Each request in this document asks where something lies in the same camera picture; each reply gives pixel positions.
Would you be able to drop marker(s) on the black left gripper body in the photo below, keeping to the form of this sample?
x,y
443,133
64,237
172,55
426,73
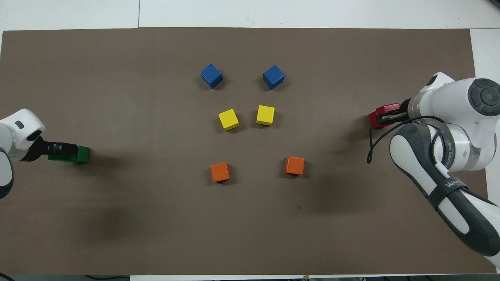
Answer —
x,y
38,150

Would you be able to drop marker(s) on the red wooden cube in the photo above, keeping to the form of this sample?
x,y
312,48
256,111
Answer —
x,y
374,120
388,108

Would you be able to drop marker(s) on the blue wooden cube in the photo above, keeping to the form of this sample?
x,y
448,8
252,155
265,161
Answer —
x,y
273,77
211,75

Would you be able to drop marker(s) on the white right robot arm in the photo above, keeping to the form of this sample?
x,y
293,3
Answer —
x,y
461,101

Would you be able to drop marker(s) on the yellow wooden cube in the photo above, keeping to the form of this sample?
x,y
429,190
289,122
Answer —
x,y
228,119
265,115

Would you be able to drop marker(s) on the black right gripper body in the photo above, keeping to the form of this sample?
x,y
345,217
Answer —
x,y
407,107

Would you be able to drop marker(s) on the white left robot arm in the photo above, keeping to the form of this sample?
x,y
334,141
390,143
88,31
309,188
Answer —
x,y
19,125

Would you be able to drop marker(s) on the brown table mat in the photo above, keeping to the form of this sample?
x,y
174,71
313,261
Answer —
x,y
250,234

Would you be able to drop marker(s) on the orange wooden cube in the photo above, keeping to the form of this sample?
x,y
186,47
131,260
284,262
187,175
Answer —
x,y
220,172
295,165

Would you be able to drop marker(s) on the green wooden cube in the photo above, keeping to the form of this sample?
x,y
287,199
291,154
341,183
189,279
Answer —
x,y
83,154
62,157

